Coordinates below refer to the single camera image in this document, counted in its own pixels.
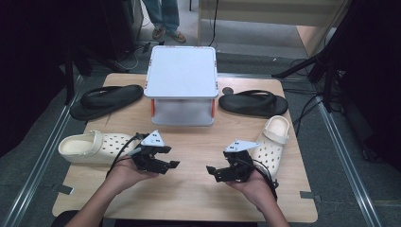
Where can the metal floor rail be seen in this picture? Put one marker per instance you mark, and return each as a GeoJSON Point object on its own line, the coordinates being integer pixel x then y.
{"type": "Point", "coordinates": [34, 173]}
{"type": "Point", "coordinates": [350, 170]}

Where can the dark metal stand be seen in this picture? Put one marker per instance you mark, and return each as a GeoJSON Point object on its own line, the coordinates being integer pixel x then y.
{"type": "Point", "coordinates": [69, 78]}

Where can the black tripod stand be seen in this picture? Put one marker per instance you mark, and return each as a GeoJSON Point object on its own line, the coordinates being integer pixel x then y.
{"type": "Point", "coordinates": [321, 60]}

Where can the white shoe rack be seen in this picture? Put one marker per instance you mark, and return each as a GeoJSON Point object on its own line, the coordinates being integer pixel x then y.
{"type": "Point", "coordinates": [181, 72]}

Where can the light wooden cabinet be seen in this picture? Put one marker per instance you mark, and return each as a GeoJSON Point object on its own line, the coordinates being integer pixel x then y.
{"type": "Point", "coordinates": [268, 12]}

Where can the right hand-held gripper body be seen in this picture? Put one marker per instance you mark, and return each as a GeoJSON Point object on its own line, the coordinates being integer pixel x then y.
{"type": "Point", "coordinates": [241, 164]}

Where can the grey tape piece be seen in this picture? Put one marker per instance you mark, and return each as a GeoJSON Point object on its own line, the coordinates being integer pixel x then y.
{"type": "Point", "coordinates": [64, 189]}
{"type": "Point", "coordinates": [310, 195]}

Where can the person's left hand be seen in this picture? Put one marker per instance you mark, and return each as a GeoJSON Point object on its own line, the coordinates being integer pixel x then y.
{"type": "Point", "coordinates": [126, 176]}

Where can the black flip-flop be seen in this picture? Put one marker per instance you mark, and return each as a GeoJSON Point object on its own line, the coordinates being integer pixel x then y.
{"type": "Point", "coordinates": [107, 101]}
{"type": "Point", "coordinates": [252, 105]}

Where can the round black table grommet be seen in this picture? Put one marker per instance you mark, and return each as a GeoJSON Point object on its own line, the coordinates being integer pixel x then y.
{"type": "Point", "coordinates": [227, 90]}

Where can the cream clog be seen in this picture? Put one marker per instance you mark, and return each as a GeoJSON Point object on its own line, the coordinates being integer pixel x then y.
{"type": "Point", "coordinates": [274, 142]}
{"type": "Point", "coordinates": [88, 149]}

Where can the person's right hand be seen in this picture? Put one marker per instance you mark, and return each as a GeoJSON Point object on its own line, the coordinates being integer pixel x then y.
{"type": "Point", "coordinates": [255, 189]}

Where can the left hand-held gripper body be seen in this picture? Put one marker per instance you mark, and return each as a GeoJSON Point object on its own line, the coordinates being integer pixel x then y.
{"type": "Point", "coordinates": [148, 156]}

